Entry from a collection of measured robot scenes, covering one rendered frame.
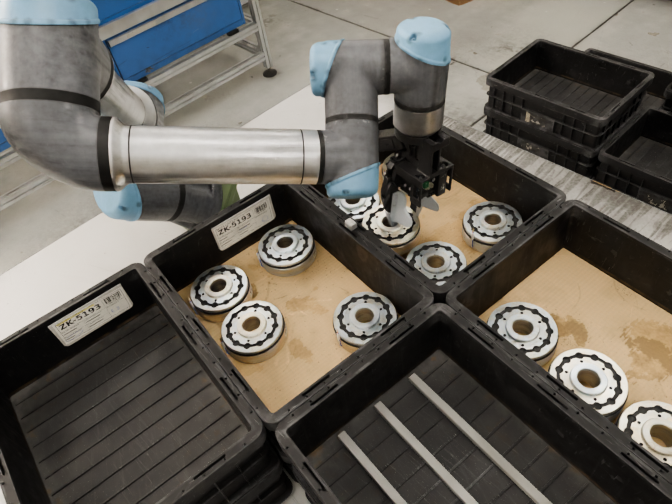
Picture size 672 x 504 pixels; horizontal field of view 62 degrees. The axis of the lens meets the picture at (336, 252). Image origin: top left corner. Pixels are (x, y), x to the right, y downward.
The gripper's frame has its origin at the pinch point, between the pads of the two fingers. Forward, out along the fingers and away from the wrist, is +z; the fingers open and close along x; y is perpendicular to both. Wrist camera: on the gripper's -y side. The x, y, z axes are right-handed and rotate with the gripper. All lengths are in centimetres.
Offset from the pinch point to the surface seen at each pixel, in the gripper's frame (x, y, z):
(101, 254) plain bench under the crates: -45, -53, 22
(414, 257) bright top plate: -4.4, 7.8, 1.6
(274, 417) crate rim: -40.1, 20.0, -2.2
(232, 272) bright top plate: -29.6, -11.7, 4.3
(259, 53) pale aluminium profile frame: 83, -202, 68
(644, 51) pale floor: 227, -69, 67
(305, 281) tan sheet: -19.9, -3.2, 6.1
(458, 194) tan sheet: 14.7, -0.2, 2.8
